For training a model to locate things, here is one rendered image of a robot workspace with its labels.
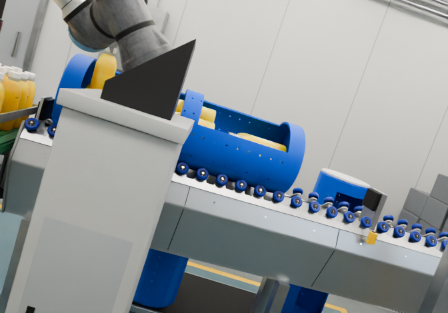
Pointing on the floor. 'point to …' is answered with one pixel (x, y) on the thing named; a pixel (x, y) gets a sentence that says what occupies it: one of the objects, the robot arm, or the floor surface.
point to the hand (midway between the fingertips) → (111, 48)
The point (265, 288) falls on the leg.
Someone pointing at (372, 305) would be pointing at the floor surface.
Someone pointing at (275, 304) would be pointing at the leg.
